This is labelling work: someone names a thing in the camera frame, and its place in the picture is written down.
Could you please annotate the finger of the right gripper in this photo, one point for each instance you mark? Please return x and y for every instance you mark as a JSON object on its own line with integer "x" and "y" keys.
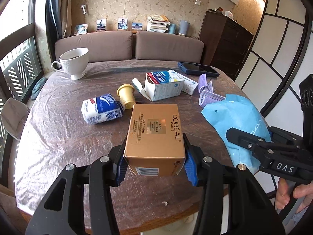
{"x": 249, "y": 143}

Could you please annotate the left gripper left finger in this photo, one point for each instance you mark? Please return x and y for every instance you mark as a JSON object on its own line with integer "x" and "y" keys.
{"x": 61, "y": 211}

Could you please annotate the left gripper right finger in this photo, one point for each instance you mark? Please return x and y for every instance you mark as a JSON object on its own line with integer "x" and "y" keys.
{"x": 250, "y": 210}

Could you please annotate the light blue plastic bag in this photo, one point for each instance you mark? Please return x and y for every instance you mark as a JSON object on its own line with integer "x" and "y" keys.
{"x": 240, "y": 113}

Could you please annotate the gold L'Oreal cardboard box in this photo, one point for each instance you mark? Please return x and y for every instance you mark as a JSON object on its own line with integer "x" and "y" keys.
{"x": 154, "y": 145}

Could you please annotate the blue white tissue pack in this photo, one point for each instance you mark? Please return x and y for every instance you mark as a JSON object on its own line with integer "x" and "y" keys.
{"x": 101, "y": 109}

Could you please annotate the yellow plastic cup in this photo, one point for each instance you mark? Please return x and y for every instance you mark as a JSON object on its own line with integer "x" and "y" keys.
{"x": 126, "y": 95}

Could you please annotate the blue white medicine box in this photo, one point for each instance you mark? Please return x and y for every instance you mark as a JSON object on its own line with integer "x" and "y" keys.
{"x": 160, "y": 85}

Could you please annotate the person's right hand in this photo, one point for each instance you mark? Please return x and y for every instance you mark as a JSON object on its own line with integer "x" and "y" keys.
{"x": 282, "y": 196}

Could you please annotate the black framed screen door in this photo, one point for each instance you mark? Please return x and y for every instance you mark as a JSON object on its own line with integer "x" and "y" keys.
{"x": 279, "y": 59}

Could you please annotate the dark blue cased phone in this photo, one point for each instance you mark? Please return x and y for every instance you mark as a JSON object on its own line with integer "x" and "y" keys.
{"x": 198, "y": 69}

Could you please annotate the dark wooden cabinet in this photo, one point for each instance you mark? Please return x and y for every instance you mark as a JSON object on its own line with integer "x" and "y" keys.
{"x": 226, "y": 43}

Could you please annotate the white ceramic teacup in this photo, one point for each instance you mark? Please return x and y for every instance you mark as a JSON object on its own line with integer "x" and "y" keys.
{"x": 73, "y": 63}

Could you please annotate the left brown sofa cushion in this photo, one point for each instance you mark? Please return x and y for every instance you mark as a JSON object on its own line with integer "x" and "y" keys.
{"x": 103, "y": 46}

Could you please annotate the brown sofa cushion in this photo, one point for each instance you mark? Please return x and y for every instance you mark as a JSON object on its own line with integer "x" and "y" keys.
{"x": 103, "y": 46}
{"x": 167, "y": 47}

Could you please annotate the black window railing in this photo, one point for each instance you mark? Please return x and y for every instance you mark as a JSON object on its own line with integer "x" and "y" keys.
{"x": 20, "y": 71}

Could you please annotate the right brown sofa cushion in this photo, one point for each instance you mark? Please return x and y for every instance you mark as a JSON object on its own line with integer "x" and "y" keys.
{"x": 167, "y": 47}

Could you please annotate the white plate on cabinet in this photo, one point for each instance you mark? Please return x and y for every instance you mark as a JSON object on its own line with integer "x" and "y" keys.
{"x": 228, "y": 14}

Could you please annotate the grey cylinder speaker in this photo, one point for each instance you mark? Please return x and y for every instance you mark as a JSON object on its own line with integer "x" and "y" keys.
{"x": 183, "y": 28}

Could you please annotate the teal cylinder vase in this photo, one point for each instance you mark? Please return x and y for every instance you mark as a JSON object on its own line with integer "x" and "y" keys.
{"x": 172, "y": 29}

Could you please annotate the stack of books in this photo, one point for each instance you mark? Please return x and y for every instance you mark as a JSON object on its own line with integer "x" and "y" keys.
{"x": 157, "y": 23}

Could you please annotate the beige curtain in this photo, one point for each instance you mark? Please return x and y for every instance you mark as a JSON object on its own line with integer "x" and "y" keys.
{"x": 58, "y": 22}

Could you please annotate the leftmost photo frame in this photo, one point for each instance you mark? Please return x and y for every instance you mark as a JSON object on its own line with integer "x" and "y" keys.
{"x": 81, "y": 29}

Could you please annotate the photo frame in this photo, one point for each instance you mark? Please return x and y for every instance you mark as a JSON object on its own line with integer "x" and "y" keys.
{"x": 122, "y": 24}
{"x": 137, "y": 26}
{"x": 81, "y": 29}
{"x": 101, "y": 25}

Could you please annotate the white wall hook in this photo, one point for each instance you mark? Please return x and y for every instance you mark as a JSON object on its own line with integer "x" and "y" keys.
{"x": 83, "y": 7}

